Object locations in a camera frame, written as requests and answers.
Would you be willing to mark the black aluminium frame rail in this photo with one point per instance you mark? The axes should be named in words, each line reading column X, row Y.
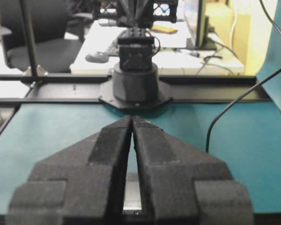
column 135, row 85

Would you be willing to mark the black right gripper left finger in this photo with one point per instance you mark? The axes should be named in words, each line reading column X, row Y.
column 83, row 184

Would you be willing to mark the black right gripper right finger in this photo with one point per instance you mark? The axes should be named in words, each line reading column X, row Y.
column 182, row 185

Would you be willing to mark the computer monitor on desk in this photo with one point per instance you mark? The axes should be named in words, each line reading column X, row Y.
column 198, row 24

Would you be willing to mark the white background desk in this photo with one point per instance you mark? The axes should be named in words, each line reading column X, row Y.
column 169, row 61

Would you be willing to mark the black office chair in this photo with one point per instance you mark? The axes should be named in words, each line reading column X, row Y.
column 49, row 19

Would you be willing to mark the teal backdrop sheet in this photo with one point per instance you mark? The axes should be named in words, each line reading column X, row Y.
column 273, row 62

